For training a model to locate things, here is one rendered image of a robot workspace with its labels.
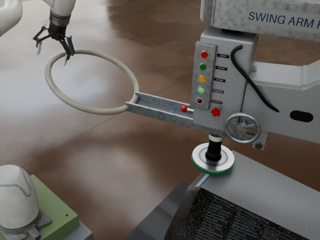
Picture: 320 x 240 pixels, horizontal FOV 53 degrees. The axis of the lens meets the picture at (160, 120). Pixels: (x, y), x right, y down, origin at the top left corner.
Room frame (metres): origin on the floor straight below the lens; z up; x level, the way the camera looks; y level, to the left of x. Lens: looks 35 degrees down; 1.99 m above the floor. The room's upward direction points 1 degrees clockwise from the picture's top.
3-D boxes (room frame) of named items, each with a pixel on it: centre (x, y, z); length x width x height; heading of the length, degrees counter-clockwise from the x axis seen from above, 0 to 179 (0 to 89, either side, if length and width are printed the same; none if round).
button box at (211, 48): (1.14, -0.17, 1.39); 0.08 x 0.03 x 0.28; 69
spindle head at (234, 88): (1.19, -0.35, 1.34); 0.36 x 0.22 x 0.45; 69
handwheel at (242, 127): (1.07, -0.34, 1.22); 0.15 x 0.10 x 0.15; 69
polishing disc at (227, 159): (1.22, -0.27, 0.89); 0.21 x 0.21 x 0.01
